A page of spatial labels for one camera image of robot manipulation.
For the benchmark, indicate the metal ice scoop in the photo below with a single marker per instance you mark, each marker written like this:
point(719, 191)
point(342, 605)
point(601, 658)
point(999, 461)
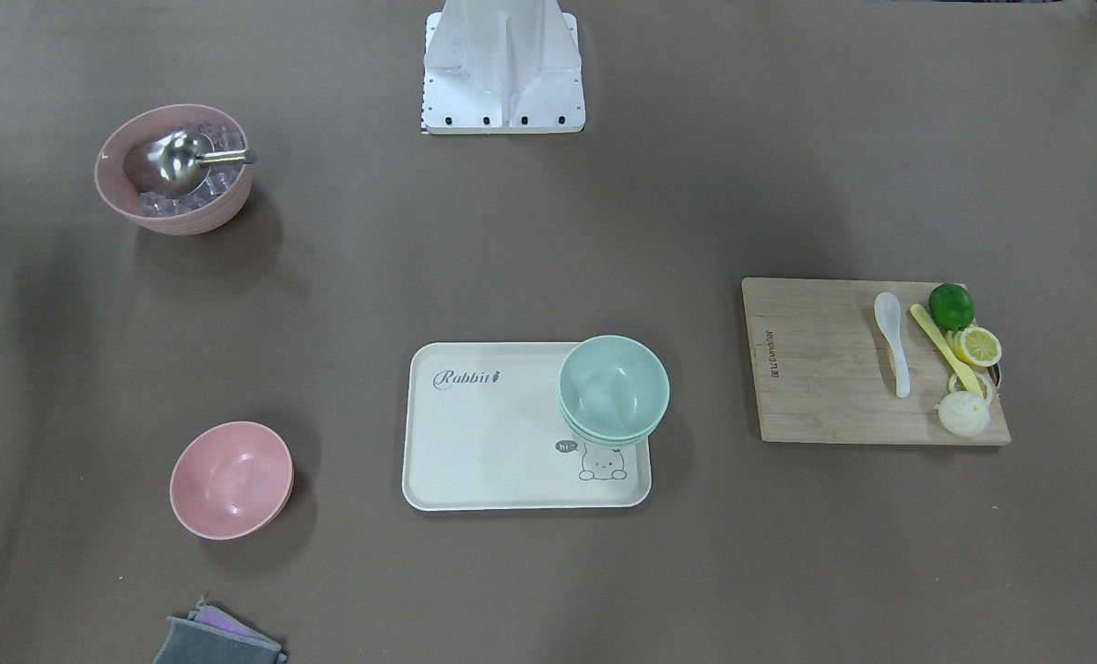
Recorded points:
point(176, 164)

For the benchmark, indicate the grey folded cloth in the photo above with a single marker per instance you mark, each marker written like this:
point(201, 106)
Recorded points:
point(201, 642)

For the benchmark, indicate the yellow plastic spoon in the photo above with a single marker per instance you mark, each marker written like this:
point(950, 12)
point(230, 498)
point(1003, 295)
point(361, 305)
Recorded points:
point(963, 372)

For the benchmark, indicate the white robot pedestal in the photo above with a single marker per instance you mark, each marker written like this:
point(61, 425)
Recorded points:
point(502, 68)

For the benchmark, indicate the purple cloth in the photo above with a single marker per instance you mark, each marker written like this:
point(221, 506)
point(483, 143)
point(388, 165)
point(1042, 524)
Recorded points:
point(219, 619)

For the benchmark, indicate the green bowl stack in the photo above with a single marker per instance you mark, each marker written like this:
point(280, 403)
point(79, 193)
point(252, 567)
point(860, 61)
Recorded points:
point(612, 391)

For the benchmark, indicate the green lime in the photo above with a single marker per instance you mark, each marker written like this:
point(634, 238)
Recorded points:
point(951, 305)

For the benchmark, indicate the wooden cutting board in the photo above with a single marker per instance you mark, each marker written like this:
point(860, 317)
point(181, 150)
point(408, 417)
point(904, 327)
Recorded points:
point(822, 369)

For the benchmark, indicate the lemon half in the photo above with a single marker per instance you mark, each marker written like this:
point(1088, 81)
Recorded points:
point(976, 346)

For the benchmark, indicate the cream rabbit tray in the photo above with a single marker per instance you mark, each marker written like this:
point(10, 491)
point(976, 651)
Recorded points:
point(484, 432)

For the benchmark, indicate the pink bowl with ice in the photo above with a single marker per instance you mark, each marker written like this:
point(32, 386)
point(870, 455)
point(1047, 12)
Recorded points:
point(217, 201)

